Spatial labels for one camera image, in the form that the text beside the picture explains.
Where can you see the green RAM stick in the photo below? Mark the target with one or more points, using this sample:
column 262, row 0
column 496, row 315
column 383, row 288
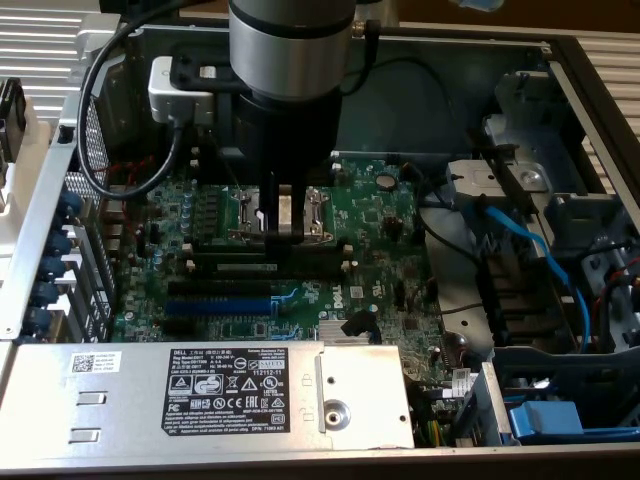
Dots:
column 315, row 265

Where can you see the green Dell motherboard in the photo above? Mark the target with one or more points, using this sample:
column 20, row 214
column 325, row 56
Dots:
column 370, row 235

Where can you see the grey metal disk bay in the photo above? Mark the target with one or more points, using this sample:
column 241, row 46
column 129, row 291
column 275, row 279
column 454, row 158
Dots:
column 545, row 145

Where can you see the metal rear port block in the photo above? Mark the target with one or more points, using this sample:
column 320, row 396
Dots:
column 114, row 215

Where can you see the round coin cell battery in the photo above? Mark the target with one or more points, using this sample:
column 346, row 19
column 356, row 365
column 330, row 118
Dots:
column 385, row 180

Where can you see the blue expansion slot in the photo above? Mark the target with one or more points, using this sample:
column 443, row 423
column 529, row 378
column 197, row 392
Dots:
column 220, row 306

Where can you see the open grey metal PC case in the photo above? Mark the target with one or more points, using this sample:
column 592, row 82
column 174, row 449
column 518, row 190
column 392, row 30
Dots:
column 425, row 120

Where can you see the long black expansion slot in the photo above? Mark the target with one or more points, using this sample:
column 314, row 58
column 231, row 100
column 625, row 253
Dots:
column 220, row 287

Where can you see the dark computer part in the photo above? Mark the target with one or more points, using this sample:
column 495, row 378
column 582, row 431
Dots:
column 12, row 120

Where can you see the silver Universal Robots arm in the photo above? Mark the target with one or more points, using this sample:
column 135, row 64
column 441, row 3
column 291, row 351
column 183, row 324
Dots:
column 290, row 45

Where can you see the blue card retention clip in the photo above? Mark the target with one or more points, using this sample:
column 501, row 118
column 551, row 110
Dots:
column 45, row 292
column 38, row 318
column 60, row 244
column 52, row 267
column 71, row 202

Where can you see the small silver chipset heatsink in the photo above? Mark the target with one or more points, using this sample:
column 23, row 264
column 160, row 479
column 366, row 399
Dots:
column 332, row 332

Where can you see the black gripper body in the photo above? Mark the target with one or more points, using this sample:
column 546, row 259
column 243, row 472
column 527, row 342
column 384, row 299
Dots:
column 290, row 135

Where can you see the metal CPU socket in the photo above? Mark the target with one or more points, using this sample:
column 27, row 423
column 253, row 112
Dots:
column 245, row 210

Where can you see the short black expansion slot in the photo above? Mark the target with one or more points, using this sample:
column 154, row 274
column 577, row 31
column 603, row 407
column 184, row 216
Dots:
column 178, row 327

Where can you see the grey plastic drive bracket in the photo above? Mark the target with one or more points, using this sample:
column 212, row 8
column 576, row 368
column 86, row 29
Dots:
column 467, row 175

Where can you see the silver power supply black label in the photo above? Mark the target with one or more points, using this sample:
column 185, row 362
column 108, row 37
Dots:
column 125, row 400

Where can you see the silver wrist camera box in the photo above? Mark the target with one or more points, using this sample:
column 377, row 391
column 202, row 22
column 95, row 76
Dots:
column 165, row 105

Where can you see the black RAM slot white latches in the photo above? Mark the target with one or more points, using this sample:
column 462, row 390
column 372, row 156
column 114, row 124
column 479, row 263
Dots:
column 230, row 248
column 220, row 175
column 337, row 165
column 190, row 266

